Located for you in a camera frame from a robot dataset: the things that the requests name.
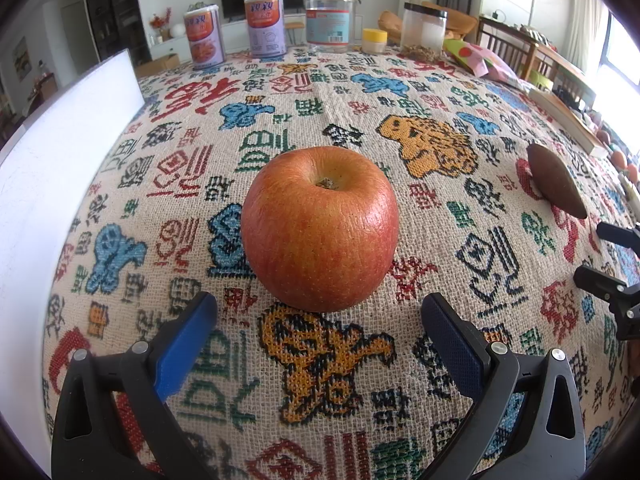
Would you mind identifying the white cardboard box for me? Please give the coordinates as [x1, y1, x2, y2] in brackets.
[0, 48, 147, 461]

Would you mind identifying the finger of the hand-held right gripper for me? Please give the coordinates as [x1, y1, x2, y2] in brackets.
[596, 222, 640, 247]
[573, 265, 640, 339]

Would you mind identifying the vase with red flowers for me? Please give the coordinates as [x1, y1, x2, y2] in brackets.
[149, 7, 172, 43]

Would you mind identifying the printed woven tablecloth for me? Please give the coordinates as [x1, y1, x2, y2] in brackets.
[40, 42, 640, 480]

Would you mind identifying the white curtain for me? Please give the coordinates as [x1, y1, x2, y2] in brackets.
[570, 0, 608, 61]

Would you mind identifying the dark glass display cabinet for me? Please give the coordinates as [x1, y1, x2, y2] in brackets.
[82, 0, 151, 66]

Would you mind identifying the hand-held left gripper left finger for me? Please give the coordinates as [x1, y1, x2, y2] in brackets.
[51, 291, 218, 480]

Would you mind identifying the wooden chair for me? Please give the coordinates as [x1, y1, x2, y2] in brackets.
[477, 16, 541, 81]

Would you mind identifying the white television cabinet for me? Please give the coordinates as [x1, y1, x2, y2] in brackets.
[147, 15, 308, 61]

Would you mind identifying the framed wall picture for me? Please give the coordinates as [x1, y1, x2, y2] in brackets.
[12, 36, 33, 81]

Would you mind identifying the brown cardboard box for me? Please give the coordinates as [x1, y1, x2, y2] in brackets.
[135, 53, 181, 78]

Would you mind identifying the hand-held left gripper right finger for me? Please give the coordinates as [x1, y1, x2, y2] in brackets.
[420, 292, 586, 480]

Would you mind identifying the red apple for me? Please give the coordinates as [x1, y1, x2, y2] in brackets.
[240, 146, 400, 313]

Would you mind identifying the orange cushion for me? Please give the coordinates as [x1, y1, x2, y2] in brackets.
[378, 10, 407, 44]

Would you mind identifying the small jar with yellow lid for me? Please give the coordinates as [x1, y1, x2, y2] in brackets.
[361, 28, 389, 54]

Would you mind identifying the glass jar with blue label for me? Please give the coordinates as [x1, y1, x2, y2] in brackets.
[304, 0, 355, 53]

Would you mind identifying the colourful dotted cloth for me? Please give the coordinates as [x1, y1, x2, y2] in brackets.
[442, 39, 531, 83]

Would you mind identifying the thick book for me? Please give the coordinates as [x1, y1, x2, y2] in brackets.
[527, 89, 608, 156]

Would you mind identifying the wooden side table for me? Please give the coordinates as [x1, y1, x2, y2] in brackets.
[530, 35, 598, 111]

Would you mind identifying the clear jar with black lid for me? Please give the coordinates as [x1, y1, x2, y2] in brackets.
[402, 2, 448, 58]

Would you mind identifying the can with orange label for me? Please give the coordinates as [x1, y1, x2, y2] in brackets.
[184, 4, 224, 71]

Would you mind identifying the small purple sweet potato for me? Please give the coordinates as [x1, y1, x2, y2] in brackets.
[527, 143, 588, 220]

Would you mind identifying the orange beanbag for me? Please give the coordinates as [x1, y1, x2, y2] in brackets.
[420, 1, 478, 41]

